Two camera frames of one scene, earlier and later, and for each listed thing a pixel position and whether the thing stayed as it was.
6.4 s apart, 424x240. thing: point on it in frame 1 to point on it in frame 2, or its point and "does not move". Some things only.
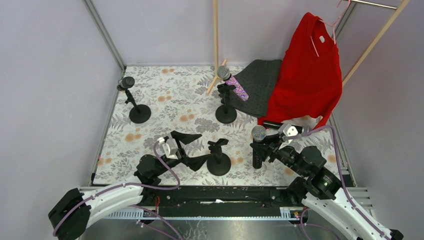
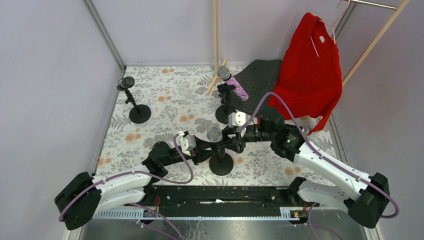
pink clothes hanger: (332, 25) does not move
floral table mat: (192, 118) does not move
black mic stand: (218, 163) does not move
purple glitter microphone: (223, 73) does not move
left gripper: (182, 151) to (199, 148)
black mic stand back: (226, 114) does not move
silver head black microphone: (259, 133) to (214, 134)
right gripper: (272, 149) to (238, 139)
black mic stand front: (140, 114) does not move
